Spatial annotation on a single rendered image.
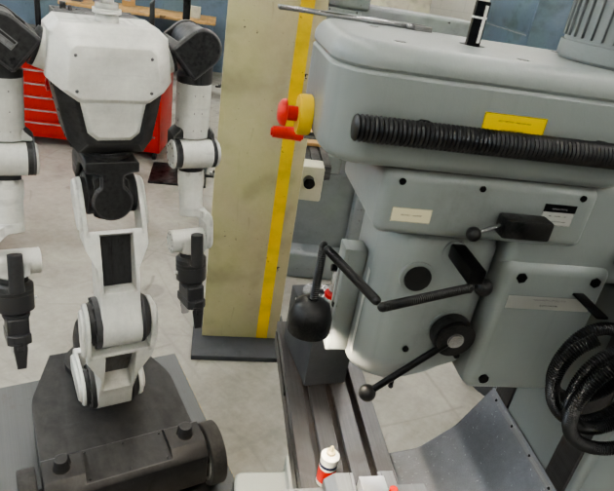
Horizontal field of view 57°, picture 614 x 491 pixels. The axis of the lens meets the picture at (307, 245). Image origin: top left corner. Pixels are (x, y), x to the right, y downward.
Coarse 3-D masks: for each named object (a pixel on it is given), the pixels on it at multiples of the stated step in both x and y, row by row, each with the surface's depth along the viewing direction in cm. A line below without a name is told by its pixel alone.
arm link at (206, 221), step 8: (184, 208) 156; (192, 208) 156; (200, 208) 158; (192, 216) 157; (200, 216) 158; (208, 216) 159; (200, 224) 165; (208, 224) 160; (208, 232) 161; (208, 240) 162
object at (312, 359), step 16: (304, 288) 158; (320, 288) 159; (288, 336) 165; (304, 352) 151; (320, 352) 147; (336, 352) 149; (304, 368) 151; (320, 368) 150; (336, 368) 152; (304, 384) 151; (320, 384) 153
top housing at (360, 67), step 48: (336, 48) 71; (384, 48) 68; (432, 48) 70; (480, 48) 79; (528, 48) 91; (336, 96) 72; (384, 96) 70; (432, 96) 71; (480, 96) 72; (528, 96) 73; (576, 96) 74; (336, 144) 74; (384, 144) 73
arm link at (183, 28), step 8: (184, 24) 142; (192, 24) 140; (176, 32) 141; (184, 32) 138; (176, 40) 140; (208, 72) 142; (176, 80) 144; (184, 80) 141; (192, 80) 141; (200, 80) 142; (208, 80) 143
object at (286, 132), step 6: (276, 126) 94; (270, 132) 94; (276, 132) 93; (282, 132) 93; (288, 132) 94; (294, 132) 94; (312, 132) 95; (288, 138) 94; (294, 138) 94; (300, 138) 94; (312, 138) 95
